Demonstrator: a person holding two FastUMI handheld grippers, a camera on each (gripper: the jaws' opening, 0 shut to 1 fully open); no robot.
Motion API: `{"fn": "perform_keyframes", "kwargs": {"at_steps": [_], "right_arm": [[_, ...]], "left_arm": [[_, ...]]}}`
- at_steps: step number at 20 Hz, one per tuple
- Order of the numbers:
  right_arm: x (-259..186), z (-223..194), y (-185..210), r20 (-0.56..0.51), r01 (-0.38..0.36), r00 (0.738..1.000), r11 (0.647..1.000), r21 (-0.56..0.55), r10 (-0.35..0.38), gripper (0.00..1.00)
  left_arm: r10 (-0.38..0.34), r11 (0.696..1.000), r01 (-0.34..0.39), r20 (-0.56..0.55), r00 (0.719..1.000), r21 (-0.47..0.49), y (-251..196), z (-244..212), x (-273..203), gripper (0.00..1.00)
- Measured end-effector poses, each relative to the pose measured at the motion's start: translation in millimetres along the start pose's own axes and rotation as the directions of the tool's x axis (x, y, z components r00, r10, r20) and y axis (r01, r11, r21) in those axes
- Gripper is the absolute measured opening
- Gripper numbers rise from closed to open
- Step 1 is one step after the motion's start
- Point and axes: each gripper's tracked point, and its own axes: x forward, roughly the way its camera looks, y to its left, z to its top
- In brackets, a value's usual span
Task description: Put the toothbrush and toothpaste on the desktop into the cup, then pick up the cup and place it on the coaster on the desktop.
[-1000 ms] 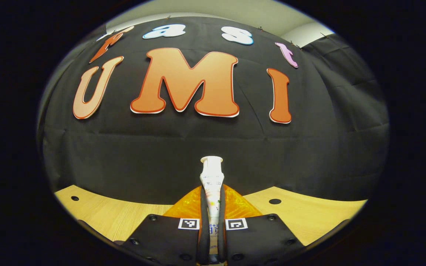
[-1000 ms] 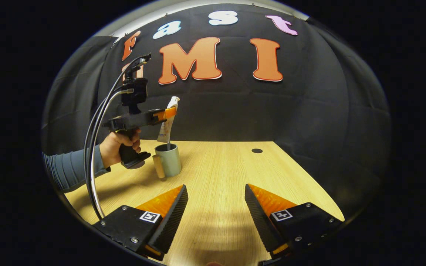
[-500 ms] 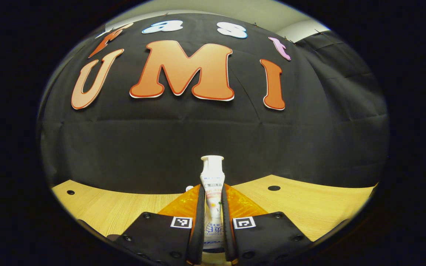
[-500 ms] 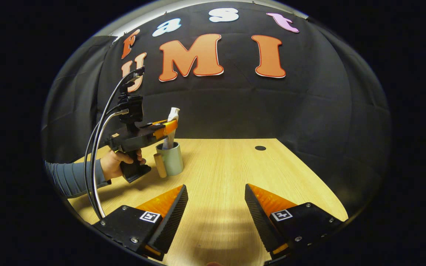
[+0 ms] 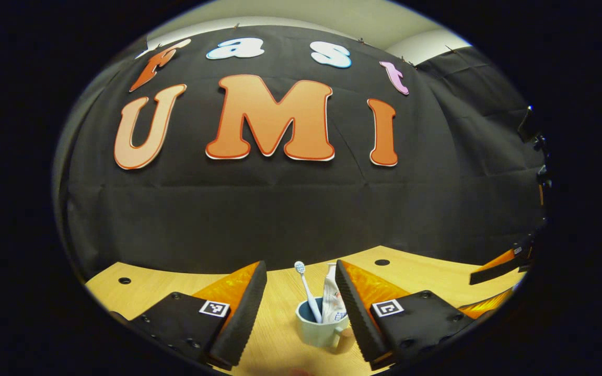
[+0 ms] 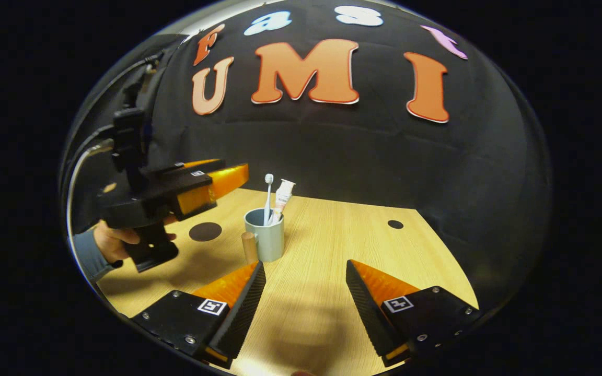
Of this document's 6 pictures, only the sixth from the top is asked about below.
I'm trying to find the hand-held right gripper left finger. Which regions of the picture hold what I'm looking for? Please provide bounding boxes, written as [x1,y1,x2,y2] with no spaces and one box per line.
[133,261,267,370]

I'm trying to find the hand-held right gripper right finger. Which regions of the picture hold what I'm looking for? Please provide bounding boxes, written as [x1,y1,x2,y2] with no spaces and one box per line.
[346,260,482,367]

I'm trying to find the dark round coaster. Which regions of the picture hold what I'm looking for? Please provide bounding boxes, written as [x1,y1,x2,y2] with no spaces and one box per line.
[189,222,223,242]

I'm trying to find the white toothbrush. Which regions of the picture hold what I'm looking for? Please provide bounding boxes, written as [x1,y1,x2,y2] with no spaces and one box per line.
[263,174,275,227]

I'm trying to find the pale blue cup wooden handle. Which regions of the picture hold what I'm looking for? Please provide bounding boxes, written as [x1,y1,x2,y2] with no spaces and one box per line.
[241,208,285,265]

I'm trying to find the white toothpaste tube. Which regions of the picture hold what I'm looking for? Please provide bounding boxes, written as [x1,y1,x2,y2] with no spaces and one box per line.
[270,179,297,226]

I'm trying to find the wooden desktop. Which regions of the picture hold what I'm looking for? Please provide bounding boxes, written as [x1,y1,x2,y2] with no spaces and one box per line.
[96,188,480,376]

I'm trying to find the black backdrop cloth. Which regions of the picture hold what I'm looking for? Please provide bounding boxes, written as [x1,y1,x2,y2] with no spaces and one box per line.
[61,0,552,314]

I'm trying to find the silver cable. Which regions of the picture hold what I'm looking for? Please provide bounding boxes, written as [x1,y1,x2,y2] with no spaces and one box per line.
[65,138,114,236]

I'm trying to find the black cable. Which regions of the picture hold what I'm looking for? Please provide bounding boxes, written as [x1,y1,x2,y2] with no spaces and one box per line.
[63,51,165,173]

